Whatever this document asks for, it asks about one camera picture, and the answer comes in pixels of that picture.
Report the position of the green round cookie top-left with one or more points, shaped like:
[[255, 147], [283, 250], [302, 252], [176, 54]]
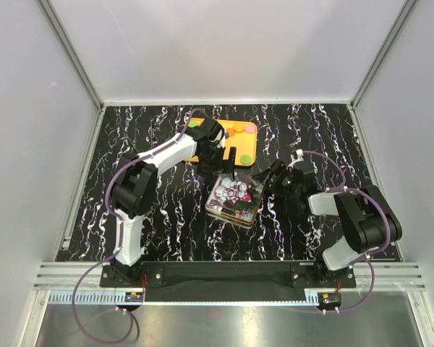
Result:
[[193, 124]]

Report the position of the gold cookie tin box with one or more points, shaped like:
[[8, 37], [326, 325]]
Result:
[[235, 221]]

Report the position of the yellow plastic tray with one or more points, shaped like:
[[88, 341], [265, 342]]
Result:
[[245, 143]]

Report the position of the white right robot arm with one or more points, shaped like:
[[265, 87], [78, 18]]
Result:
[[367, 221]]

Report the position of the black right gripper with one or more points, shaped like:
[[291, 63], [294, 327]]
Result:
[[278, 168]]

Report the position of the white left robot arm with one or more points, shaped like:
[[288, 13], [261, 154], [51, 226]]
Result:
[[132, 190]]

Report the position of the yellow dotted cookie top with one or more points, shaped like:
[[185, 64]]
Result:
[[239, 127]]

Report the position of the gold tin lid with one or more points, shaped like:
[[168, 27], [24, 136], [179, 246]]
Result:
[[241, 193]]

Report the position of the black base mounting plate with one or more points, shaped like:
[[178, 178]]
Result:
[[206, 282]]

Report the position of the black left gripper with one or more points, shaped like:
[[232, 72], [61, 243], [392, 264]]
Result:
[[222, 165]]

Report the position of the green embossed round cookie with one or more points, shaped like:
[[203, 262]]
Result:
[[245, 160]]

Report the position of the aluminium frame rail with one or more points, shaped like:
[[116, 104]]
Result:
[[68, 282]]

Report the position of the pink round cookie right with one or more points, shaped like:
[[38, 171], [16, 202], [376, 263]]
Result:
[[250, 129]]

